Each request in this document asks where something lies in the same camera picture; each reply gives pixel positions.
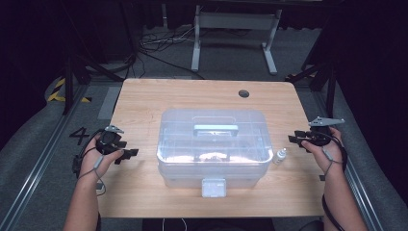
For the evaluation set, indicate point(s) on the person's right hand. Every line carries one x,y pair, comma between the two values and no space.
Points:
327,157

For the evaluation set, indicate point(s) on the grey floor plate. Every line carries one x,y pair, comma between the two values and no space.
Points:
109,102

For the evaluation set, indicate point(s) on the black metal stand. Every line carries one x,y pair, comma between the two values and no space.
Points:
69,83
330,86

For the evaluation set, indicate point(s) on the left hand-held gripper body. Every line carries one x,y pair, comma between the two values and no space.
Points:
109,141

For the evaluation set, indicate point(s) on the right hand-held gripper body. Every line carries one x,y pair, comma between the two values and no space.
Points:
320,134

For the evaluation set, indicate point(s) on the grey metal table frame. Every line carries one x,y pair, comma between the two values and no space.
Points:
235,21

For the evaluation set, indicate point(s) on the person's left hand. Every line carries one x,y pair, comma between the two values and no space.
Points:
93,163

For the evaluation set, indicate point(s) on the clear plastic storage box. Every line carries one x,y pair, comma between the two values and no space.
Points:
213,150

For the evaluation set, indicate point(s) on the yellow black hazard tape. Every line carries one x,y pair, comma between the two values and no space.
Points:
54,94

